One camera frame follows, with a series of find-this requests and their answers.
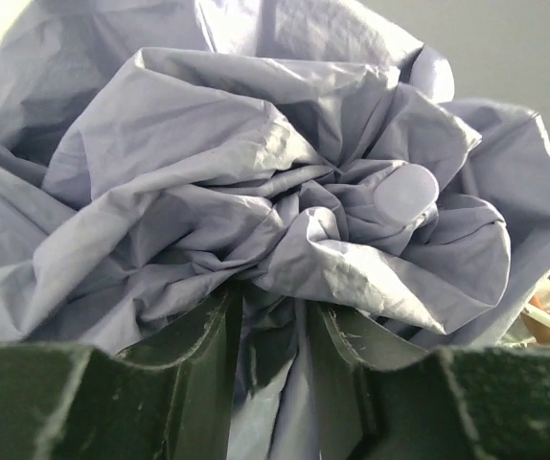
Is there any lilac folding umbrella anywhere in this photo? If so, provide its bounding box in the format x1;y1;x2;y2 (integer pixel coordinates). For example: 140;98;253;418
0;1;550;459

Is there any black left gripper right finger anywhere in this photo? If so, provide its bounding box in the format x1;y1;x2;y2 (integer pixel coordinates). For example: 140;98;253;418
308;302;550;459

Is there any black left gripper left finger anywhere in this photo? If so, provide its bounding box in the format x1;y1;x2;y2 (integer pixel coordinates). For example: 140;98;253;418
0;282;242;459

